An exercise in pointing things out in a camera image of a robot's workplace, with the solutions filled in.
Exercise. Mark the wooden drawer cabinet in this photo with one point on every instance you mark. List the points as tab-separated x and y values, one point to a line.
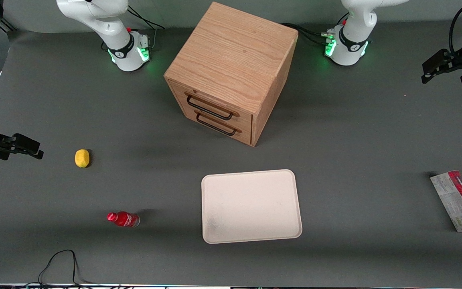
231	52

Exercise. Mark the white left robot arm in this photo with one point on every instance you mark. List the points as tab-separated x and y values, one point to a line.
351	24

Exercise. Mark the red soda bottle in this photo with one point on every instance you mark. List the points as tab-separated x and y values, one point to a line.
124	219

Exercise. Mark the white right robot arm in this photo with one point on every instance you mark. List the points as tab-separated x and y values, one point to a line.
110	24

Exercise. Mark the cream plastic tray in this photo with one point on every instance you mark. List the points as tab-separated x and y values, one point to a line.
251	206

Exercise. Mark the yellow lemon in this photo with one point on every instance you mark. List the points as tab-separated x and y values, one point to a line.
82	158

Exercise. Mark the red cookie box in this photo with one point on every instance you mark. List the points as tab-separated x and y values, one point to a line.
455	200

